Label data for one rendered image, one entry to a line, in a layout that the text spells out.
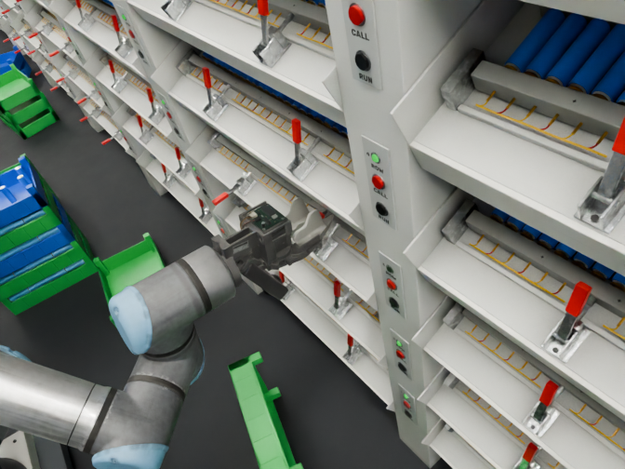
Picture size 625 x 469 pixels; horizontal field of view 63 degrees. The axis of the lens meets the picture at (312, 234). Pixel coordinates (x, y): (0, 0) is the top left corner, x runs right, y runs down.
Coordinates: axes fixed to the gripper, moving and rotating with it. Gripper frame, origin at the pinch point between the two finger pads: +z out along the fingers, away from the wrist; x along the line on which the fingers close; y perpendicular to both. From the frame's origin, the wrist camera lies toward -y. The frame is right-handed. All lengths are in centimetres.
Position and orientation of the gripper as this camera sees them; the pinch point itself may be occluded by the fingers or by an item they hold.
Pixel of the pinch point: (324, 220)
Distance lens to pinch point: 87.6
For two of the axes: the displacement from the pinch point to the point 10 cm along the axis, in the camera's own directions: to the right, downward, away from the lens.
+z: 7.8, -4.7, 4.1
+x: -6.2, -4.8, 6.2
